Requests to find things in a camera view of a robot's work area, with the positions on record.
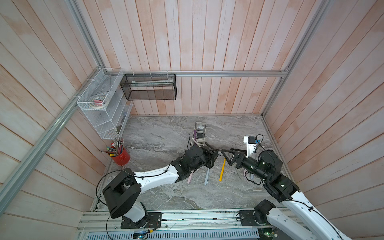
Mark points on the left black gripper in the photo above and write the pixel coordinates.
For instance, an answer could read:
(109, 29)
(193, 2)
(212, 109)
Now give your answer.
(210, 154)

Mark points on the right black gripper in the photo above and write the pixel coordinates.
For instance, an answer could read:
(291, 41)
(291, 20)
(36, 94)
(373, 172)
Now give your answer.
(241, 158)

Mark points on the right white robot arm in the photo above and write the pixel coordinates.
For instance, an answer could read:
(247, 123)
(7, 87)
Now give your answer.
(284, 190)

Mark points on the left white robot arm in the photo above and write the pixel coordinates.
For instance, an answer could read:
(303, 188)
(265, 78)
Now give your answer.
(122, 192)

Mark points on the pink toothbrush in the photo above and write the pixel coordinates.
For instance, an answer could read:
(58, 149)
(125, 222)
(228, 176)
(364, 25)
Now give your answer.
(189, 178)

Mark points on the yellow toothbrush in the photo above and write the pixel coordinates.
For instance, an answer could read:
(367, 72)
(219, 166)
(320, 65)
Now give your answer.
(222, 170)

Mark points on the red pen cup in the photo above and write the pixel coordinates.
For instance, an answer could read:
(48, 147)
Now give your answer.
(121, 159)

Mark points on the pens in red cup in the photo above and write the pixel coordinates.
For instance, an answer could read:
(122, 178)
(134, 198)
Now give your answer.
(115, 149)

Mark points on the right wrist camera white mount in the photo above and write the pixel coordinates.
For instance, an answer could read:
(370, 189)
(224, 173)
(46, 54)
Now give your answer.
(252, 144)

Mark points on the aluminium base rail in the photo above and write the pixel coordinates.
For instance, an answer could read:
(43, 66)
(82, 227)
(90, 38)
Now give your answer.
(224, 224)

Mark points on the black wire mesh basket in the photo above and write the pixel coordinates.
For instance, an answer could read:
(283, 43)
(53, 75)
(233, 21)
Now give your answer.
(149, 87)

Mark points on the horizontal aluminium wall rail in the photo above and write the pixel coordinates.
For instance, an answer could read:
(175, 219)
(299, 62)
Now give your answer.
(221, 74)

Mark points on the white wire mesh shelf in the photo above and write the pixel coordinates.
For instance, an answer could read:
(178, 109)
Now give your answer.
(109, 122)

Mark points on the left aluminium wall rail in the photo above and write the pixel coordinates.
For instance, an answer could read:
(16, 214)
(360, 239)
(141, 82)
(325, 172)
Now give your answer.
(30, 161)

